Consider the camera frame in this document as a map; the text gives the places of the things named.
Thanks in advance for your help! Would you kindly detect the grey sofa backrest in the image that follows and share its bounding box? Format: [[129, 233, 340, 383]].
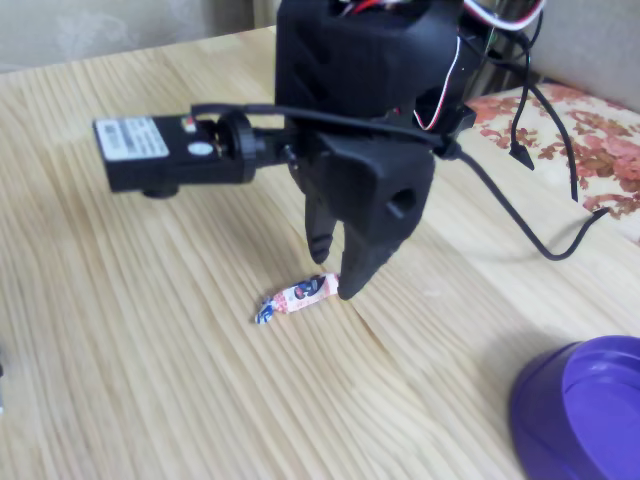
[[529, 0, 640, 114]]

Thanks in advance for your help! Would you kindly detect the black cable with pointed plug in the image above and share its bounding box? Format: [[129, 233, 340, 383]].
[[508, 79, 537, 172]]

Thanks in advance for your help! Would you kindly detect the black wrist camera, white label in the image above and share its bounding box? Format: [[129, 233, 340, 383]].
[[93, 109, 301, 200]]

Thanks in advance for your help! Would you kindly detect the purple plastic bowl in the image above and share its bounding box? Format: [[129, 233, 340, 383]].
[[508, 334, 640, 480]]

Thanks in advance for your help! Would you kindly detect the floral patterned cloth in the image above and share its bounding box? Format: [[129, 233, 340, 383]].
[[464, 82, 640, 246]]

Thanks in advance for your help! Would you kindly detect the thick black camera cable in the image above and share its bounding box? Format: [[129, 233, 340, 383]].
[[191, 102, 611, 261]]

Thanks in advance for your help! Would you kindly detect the thin black cable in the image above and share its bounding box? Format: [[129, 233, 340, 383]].
[[527, 79, 581, 204]]

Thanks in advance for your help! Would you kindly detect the black power cable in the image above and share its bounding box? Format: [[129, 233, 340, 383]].
[[479, 7, 547, 69]]

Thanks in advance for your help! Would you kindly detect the candy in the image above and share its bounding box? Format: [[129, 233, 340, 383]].
[[253, 272, 342, 326]]

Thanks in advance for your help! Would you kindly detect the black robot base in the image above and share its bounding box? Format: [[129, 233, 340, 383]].
[[414, 92, 478, 147]]

